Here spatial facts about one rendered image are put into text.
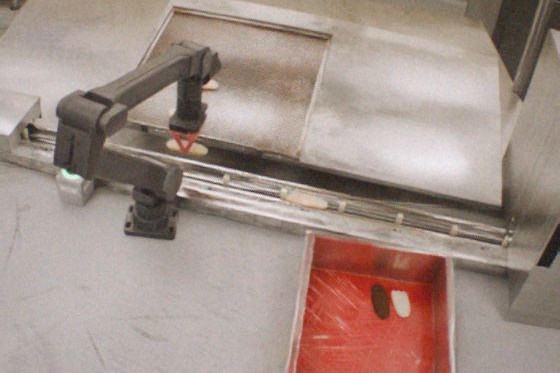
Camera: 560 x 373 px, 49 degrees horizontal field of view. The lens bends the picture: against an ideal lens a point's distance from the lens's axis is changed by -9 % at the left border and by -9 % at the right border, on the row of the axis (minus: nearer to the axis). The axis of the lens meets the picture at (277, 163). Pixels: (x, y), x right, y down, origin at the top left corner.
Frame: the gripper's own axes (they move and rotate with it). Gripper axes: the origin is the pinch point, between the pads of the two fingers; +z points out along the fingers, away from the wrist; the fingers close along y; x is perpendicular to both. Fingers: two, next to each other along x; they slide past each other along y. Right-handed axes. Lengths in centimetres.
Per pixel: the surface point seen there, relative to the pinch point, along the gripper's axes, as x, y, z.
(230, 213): -13.6, -9.6, 9.0
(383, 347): -53, -36, 11
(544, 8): -91, 80, -20
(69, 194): 24.1, -17.4, 8.1
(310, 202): -30.6, -1.5, 7.7
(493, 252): -76, -5, 7
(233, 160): -8.8, 11.6, 11.9
